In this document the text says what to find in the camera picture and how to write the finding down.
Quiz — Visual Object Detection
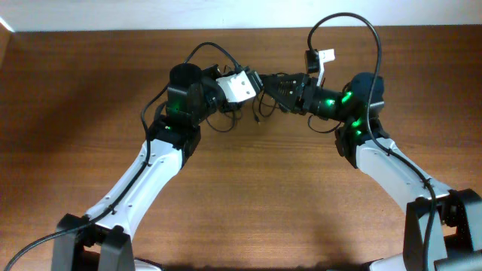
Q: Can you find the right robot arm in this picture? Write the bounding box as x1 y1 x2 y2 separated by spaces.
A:
261 72 481 270

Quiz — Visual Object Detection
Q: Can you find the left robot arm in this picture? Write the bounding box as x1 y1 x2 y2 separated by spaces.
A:
51 63 227 270

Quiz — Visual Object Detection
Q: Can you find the black cable bundle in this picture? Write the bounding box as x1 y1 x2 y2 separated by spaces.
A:
205 101 246 133

